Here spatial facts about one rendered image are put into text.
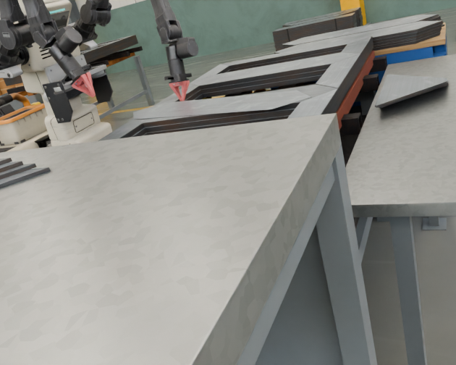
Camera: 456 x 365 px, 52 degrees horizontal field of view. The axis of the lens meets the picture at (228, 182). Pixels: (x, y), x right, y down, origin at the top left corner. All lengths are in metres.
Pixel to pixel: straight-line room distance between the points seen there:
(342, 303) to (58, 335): 0.44
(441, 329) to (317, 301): 1.09
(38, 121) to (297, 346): 1.77
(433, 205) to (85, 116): 1.51
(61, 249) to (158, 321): 0.17
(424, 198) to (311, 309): 0.36
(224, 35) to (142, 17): 1.87
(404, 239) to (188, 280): 0.79
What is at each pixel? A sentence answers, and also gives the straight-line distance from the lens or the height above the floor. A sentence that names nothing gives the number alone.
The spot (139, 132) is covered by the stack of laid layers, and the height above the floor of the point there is 0.85.
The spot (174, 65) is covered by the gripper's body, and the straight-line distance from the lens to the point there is 1.77.
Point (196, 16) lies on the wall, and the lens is 9.74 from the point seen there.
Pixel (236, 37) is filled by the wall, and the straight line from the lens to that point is 9.44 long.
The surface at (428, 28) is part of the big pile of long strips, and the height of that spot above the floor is 0.84.
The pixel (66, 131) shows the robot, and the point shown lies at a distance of 2.01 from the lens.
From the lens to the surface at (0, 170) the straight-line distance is 0.73.
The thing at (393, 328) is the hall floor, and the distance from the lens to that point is 1.80.
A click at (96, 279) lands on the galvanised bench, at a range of 0.37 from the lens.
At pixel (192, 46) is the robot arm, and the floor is 1.05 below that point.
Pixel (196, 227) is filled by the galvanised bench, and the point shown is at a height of 1.05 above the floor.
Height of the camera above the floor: 1.22
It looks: 23 degrees down
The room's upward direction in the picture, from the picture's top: 15 degrees counter-clockwise
